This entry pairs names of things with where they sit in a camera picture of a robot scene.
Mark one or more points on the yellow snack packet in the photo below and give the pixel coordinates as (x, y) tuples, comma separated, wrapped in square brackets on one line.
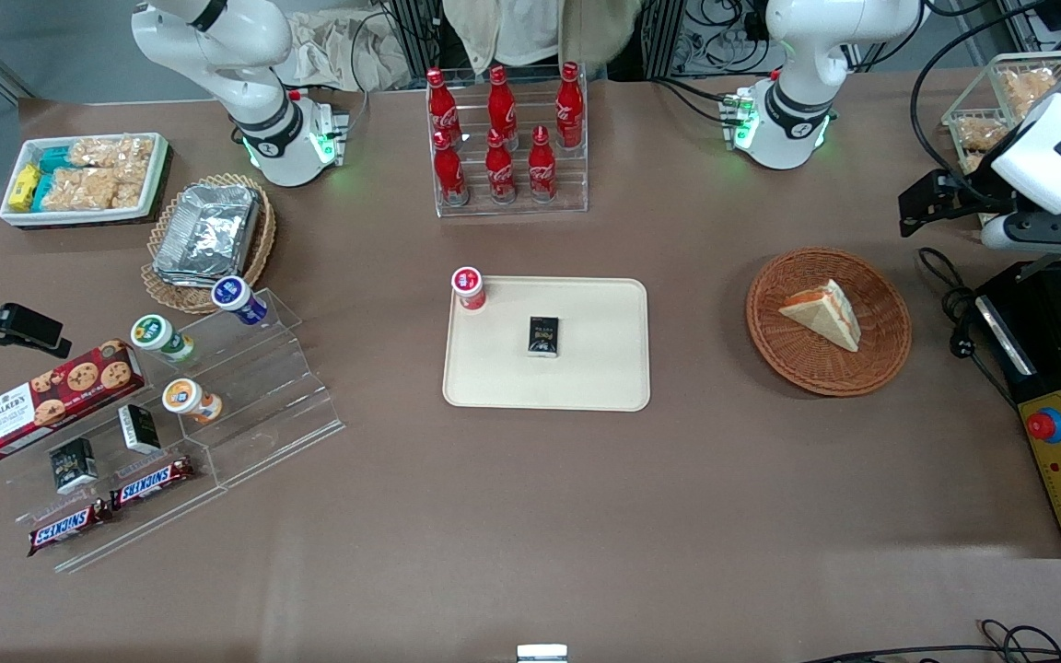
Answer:
[(24, 187)]

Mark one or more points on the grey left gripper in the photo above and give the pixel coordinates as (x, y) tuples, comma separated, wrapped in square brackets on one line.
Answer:
[(961, 197)]

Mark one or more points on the beige jacket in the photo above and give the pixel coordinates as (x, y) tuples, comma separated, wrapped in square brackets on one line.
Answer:
[(530, 32)]

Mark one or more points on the clear bag of crackers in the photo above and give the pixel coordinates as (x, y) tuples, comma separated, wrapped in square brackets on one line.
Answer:
[(980, 138), (1026, 90)]

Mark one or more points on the crumpled beige cloth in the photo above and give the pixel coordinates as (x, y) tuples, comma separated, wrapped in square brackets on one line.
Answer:
[(337, 51)]

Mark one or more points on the small black tissue pack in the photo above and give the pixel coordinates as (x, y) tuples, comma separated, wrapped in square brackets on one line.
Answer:
[(73, 466), (139, 429), (544, 336)]

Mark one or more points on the black machine with yellow panel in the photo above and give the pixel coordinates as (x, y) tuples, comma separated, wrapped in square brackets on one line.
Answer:
[(1042, 350)]

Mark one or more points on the red Walkers cookie box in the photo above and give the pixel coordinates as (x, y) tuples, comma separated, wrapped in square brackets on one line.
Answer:
[(52, 401)]

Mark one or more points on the silver foil packet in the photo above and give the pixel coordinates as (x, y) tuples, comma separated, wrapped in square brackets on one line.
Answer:
[(208, 230)]

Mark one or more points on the green cap gum bottle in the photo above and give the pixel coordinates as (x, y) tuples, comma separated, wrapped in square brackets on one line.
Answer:
[(157, 335)]

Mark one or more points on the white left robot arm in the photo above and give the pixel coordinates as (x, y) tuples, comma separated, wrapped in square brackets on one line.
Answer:
[(798, 101)]

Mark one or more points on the triangular sandwich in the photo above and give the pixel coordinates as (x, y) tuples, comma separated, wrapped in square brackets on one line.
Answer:
[(825, 313)]

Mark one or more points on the red emergency stop button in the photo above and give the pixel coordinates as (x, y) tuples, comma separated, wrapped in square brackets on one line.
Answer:
[(1046, 424)]

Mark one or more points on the red cola bottle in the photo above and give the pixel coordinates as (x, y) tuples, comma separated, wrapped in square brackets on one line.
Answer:
[(443, 106), (499, 168), (542, 168), (449, 173), (569, 106), (502, 103)]

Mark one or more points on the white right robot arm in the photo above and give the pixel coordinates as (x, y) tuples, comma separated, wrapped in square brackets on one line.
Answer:
[(245, 55)]

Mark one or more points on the round brown wicker basket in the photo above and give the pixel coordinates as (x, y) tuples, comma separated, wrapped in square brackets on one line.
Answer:
[(807, 364)]

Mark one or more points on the teal snack packet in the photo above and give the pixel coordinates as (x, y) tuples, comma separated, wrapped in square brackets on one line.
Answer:
[(42, 191), (55, 160)]

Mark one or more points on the orange cap gum bottle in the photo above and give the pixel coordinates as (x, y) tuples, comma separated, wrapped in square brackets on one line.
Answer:
[(188, 400)]

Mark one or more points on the clear acrylic stepped shelf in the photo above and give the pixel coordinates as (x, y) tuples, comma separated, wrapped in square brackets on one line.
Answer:
[(273, 396)]

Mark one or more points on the clear acrylic bottle riser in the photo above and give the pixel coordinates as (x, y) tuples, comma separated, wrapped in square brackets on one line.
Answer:
[(521, 208)]

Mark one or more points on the white rectangular snack tray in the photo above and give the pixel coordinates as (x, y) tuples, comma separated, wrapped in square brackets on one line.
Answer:
[(79, 216)]

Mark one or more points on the oval light wicker basket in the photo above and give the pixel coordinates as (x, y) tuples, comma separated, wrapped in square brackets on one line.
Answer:
[(167, 293)]

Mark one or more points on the small white box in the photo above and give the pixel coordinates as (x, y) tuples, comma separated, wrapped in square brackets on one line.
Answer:
[(542, 654)]

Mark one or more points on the red cap gum bottle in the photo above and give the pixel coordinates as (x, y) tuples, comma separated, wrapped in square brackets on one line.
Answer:
[(469, 285)]

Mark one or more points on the blue cap gum bottle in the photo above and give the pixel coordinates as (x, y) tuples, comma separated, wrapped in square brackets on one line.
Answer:
[(238, 299)]

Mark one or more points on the clear rice cracker bag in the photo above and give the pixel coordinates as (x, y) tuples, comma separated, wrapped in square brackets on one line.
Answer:
[(111, 150), (88, 189)]

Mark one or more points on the Snickers chocolate bar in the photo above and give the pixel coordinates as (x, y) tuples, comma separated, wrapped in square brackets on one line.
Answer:
[(70, 527), (151, 482)]

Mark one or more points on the beige plastic serving tray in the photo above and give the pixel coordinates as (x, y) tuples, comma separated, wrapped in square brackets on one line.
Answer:
[(586, 378)]

